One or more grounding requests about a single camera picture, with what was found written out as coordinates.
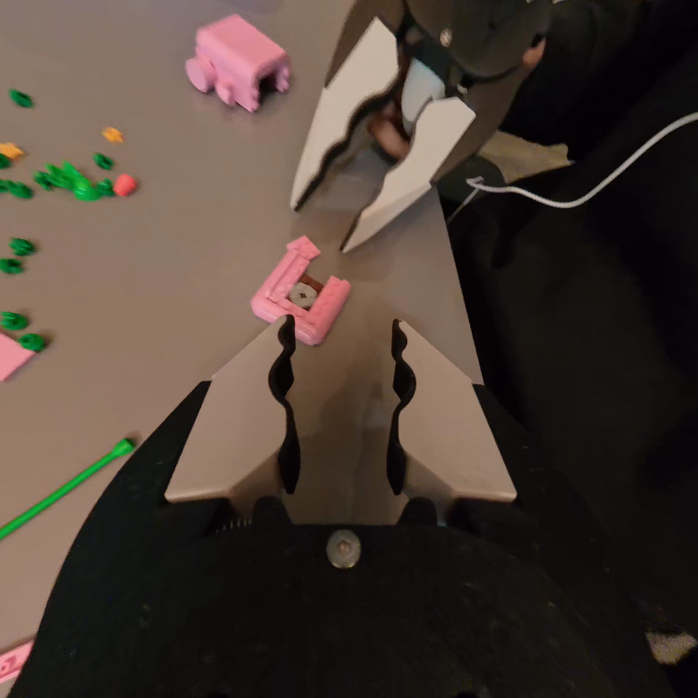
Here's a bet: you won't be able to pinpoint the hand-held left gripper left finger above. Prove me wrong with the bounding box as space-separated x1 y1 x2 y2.
165 315 302 504

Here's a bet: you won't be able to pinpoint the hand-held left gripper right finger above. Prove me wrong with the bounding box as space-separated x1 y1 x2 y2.
386 319 518 504

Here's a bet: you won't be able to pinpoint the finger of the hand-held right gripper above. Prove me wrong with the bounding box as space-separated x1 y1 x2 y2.
340 97 478 254
290 16 402 212

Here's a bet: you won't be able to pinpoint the pink arched brick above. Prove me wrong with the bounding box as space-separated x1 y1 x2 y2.
264 236 321 306

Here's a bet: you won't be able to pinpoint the person's right hand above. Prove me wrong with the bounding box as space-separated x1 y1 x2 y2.
368 101 413 158

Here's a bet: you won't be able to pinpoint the large pink toothed block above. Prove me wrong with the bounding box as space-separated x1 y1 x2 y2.
185 13 292 112

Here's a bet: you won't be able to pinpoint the person's black jacket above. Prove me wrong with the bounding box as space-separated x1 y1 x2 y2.
436 0 698 698

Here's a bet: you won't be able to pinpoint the green stick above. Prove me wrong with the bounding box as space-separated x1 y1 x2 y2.
0 438 136 541

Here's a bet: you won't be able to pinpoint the large pink smooth tile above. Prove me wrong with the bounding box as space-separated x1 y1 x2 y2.
0 333 36 381

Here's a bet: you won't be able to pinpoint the scattered small green clips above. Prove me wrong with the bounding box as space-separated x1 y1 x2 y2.
0 89 115 353

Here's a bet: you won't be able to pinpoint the green spiky leaf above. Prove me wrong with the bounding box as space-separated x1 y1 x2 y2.
46 161 83 189

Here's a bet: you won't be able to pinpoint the thin pink tile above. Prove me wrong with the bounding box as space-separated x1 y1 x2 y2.
0 641 35 682

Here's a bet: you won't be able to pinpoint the white cable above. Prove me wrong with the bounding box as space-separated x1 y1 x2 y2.
447 112 698 225

